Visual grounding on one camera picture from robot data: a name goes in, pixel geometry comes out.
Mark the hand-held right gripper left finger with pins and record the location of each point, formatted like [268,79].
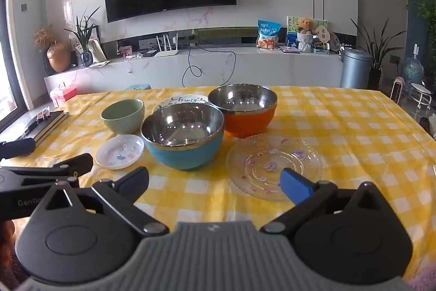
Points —
[132,183]

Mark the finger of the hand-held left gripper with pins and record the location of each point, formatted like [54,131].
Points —
[73,165]
[22,147]

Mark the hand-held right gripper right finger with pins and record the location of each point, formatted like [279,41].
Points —
[295,187]

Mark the small white patterned plate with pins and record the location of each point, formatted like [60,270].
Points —
[112,151]

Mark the clear glass plate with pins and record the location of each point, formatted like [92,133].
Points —
[259,154]

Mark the blue steel bowl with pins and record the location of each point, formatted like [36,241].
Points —
[184,158]

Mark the green ceramic bowl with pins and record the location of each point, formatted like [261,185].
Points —
[122,120]

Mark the orange steel bowl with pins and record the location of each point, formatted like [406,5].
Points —
[248,125]

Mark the white plate with blue print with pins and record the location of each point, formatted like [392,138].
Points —
[180,100]

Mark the person's left hand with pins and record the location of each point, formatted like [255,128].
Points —
[6,232]

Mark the pink storage box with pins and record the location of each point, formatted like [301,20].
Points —
[63,96]

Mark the yellow checked tablecloth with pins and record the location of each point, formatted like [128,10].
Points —
[357,147]

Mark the golden vase with dried flowers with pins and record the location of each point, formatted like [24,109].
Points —
[59,57]

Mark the loose papers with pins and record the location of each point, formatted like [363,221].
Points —
[98,64]

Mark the green plant in blue vase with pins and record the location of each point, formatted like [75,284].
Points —
[86,58]

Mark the white paper bag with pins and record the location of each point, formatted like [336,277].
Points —
[98,51]

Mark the pink photo card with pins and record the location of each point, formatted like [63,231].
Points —
[125,51]

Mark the grey metal trash can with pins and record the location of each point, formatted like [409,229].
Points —
[354,72]

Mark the small black box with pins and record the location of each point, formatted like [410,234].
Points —
[149,54]

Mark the white marble TV cabinet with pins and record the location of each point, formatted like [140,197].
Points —
[238,69]

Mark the potted long-leaf plant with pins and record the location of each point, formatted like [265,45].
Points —
[374,79]

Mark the white router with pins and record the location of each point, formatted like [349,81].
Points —
[167,53]

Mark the flat book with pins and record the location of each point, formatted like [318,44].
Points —
[290,49]

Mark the light blue box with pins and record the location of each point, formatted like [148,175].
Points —
[322,51]

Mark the small pink heater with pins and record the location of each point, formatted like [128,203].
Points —
[398,90]

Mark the green and blue picture board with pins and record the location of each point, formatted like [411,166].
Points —
[291,35]

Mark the blue snack bag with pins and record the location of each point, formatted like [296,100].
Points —
[267,35]

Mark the white paper hand fan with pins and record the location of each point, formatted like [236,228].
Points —
[322,33]

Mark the white round stool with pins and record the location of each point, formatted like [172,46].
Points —
[419,88]

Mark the pink fuzzy cloth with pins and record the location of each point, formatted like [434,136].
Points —
[424,282]

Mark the brown teddy bear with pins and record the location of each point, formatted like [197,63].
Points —
[305,25]

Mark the blue water jug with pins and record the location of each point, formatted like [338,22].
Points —
[413,72]

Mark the leafy green plant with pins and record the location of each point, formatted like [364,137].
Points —
[427,15]

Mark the wall switch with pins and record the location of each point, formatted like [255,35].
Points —
[24,7]

